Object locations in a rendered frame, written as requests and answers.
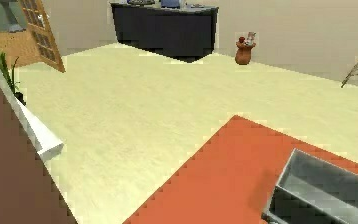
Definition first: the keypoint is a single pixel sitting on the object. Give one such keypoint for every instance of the grey open shelf unit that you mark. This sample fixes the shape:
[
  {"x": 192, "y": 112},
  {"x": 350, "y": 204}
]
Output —
[{"x": 320, "y": 191}]

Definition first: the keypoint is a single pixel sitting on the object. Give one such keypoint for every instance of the blue laptop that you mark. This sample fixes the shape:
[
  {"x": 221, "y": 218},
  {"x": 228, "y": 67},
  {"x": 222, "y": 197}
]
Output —
[{"x": 170, "y": 3}]

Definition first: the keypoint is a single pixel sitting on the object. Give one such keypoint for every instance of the green house plant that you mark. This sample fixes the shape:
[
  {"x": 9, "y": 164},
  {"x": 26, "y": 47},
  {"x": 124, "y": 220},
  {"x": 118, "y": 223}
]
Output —
[{"x": 7, "y": 71}]

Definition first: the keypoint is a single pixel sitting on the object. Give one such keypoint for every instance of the wooden glazed room door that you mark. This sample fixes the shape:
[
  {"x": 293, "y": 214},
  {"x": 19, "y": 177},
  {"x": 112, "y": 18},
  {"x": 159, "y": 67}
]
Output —
[{"x": 42, "y": 36}]

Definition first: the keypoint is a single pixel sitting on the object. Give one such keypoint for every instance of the white window sill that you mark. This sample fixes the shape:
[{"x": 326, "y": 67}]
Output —
[{"x": 33, "y": 123}]

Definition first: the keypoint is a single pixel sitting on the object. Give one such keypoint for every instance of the black cabinet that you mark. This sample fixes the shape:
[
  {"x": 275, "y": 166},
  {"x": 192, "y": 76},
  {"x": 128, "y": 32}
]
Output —
[{"x": 167, "y": 30}]

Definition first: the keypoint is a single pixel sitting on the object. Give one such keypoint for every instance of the orange rug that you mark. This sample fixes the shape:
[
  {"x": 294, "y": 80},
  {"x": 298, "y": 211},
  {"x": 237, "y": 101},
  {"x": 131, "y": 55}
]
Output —
[{"x": 220, "y": 180}]

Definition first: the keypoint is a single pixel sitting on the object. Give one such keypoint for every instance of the dark keyboard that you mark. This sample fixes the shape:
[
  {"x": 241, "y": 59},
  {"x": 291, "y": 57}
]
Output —
[{"x": 140, "y": 2}]

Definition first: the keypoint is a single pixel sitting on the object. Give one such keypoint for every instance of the brown clay vase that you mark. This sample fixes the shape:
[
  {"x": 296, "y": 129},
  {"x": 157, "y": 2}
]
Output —
[{"x": 243, "y": 51}]

